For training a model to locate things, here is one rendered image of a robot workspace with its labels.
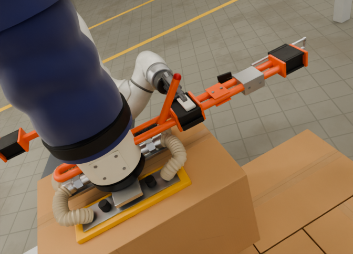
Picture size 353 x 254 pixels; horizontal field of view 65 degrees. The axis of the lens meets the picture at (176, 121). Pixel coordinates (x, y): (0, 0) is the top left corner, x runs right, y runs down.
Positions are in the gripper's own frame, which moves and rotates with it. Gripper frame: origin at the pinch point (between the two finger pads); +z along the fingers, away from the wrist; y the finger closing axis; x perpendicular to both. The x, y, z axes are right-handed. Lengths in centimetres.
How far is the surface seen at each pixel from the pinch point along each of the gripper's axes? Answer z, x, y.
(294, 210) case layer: 12, -27, 65
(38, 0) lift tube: 9.1, 20.4, -41.6
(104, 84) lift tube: 4.4, 17.7, -20.7
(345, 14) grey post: -159, -246, 112
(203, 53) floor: -235, -103, 120
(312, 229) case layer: 22, -27, 65
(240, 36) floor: -230, -155, 120
